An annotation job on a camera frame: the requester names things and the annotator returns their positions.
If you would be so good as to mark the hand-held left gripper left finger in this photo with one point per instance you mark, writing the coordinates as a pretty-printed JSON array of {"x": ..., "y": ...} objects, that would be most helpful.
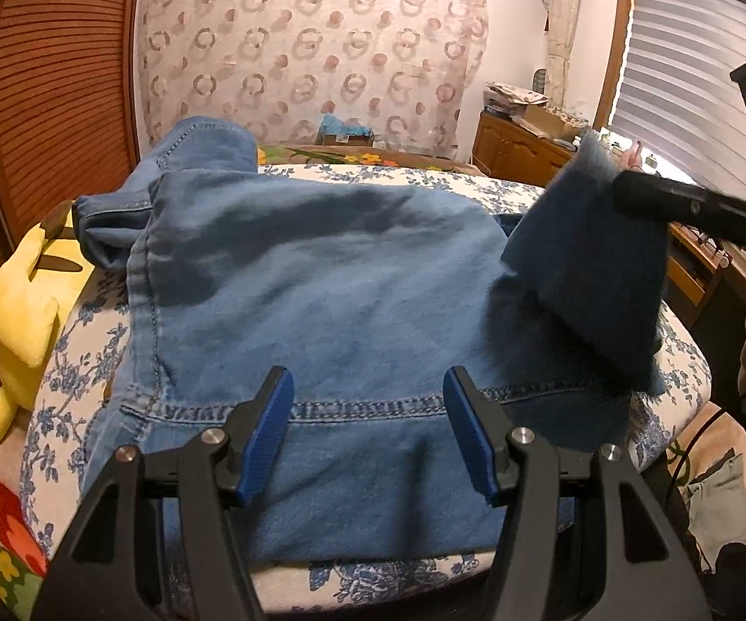
[{"x": 268, "y": 430}]

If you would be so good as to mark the white window blind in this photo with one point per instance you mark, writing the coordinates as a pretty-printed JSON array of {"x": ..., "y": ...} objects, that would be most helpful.
[{"x": 690, "y": 84}]

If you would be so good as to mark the yellow plush toy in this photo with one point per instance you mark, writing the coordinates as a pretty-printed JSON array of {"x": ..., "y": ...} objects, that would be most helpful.
[{"x": 20, "y": 310}]

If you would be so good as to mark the blue floral bedsheet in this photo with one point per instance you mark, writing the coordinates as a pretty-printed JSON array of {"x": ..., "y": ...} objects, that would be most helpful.
[{"x": 75, "y": 362}]

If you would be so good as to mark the stack of papers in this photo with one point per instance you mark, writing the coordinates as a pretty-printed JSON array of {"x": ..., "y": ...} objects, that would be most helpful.
[{"x": 512, "y": 96}]

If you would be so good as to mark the cardboard box with blue cloth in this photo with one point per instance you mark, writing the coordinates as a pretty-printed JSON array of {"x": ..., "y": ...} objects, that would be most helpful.
[{"x": 345, "y": 130}]

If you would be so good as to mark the wooden louvered door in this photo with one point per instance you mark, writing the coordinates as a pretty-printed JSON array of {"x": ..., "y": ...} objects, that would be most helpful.
[{"x": 56, "y": 90}]

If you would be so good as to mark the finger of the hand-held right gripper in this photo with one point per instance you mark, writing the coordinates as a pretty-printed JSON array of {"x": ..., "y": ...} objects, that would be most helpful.
[{"x": 677, "y": 204}]

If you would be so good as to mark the colourful flower blanket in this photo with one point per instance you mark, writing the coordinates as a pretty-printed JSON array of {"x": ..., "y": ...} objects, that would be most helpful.
[{"x": 360, "y": 156}]

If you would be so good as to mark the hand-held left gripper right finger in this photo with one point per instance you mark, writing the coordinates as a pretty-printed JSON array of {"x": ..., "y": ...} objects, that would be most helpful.
[{"x": 473, "y": 430}]

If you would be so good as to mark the cream lace curtain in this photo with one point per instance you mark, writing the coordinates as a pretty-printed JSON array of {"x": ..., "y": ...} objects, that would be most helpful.
[{"x": 564, "y": 26}]

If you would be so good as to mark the pink bottle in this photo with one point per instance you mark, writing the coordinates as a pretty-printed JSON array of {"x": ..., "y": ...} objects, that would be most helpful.
[{"x": 631, "y": 156}]

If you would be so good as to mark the blue denim pants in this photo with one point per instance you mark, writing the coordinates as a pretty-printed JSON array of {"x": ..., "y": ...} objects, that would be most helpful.
[{"x": 347, "y": 297}]

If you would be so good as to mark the long wooden cabinet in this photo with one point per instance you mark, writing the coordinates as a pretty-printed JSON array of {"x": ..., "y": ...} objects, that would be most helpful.
[{"x": 515, "y": 149}]

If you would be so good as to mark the open cardboard box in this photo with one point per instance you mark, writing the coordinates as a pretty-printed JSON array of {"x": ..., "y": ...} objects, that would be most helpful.
[{"x": 551, "y": 121}]

